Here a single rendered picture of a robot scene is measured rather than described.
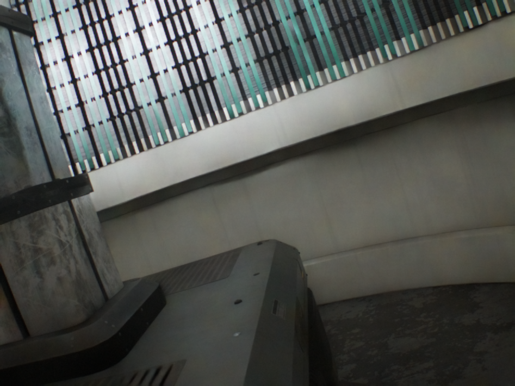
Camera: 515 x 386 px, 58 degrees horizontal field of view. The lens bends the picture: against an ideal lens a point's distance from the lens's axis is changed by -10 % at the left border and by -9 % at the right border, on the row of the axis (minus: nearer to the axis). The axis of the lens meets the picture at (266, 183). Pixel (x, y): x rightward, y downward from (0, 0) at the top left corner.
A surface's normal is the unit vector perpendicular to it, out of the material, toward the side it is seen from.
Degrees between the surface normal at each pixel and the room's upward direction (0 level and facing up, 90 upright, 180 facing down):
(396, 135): 90
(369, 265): 90
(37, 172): 90
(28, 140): 90
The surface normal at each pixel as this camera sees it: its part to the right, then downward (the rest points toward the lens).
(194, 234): -0.04, 0.10
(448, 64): -0.80, 0.32
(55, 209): 0.94, -0.32
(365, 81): -0.64, 0.28
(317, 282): -0.32, 0.19
